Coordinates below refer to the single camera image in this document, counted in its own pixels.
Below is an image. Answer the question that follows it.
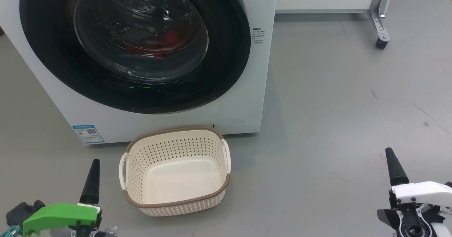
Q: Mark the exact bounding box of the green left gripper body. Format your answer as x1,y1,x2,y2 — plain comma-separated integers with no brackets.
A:
23,203,117,237

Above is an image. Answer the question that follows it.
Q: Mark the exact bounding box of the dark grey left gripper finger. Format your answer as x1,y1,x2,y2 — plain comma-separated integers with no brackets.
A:
79,159,100,205

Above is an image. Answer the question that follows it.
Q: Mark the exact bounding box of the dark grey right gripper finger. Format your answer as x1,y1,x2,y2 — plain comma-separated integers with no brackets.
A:
385,148,409,186

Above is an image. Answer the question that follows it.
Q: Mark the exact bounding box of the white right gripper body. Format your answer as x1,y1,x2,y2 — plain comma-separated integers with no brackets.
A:
377,181,452,237

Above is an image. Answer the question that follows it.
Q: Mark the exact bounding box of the red and white garment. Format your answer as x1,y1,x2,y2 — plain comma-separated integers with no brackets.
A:
124,30,180,59

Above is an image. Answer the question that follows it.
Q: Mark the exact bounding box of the round black glass washer door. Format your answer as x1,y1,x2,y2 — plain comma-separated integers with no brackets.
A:
19,0,251,114

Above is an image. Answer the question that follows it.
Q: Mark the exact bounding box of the white front-load washing machine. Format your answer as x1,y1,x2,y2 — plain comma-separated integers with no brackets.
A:
0,0,279,145

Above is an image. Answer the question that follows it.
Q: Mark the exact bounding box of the cream perforated laundry basket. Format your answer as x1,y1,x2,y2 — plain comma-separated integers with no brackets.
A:
119,126,231,217

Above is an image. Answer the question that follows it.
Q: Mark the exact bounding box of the blue energy label sticker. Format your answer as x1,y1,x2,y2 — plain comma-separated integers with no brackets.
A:
72,125,105,144

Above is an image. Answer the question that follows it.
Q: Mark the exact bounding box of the black printed text sticker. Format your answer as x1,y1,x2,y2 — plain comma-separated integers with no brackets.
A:
251,28,265,45

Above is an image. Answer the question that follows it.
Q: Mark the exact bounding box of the metal partition leg bracket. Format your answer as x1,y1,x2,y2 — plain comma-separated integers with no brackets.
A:
367,0,395,42

